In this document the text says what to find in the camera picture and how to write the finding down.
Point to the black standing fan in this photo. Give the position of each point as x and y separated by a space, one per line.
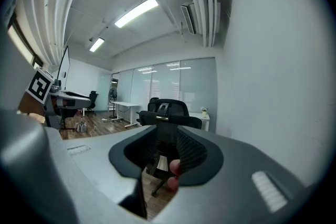
113 94

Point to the grey folded umbrella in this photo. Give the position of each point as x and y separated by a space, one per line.
81 126

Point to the white ceiling air conditioner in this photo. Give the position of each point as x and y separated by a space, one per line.
190 17

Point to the window with dark frame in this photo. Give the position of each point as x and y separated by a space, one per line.
21 42

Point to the yellow flower pot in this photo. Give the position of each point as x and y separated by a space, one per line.
204 112

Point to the black mesh office chair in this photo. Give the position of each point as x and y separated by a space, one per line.
170 106

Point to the white whiteboard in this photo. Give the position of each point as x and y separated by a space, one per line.
64 68

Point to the grey wide-format printer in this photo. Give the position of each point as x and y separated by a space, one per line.
71 101

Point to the white desk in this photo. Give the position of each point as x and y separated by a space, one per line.
200 116
125 104

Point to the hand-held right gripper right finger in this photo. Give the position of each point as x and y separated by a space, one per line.
236 165

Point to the frosted glass partition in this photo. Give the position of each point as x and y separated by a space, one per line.
168 81

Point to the long ceiling light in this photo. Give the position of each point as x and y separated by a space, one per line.
136 12

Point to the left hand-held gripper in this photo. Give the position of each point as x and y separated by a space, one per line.
39 85

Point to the short ceiling light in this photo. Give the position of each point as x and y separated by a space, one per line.
96 44

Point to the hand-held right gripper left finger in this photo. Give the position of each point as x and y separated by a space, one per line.
94 165

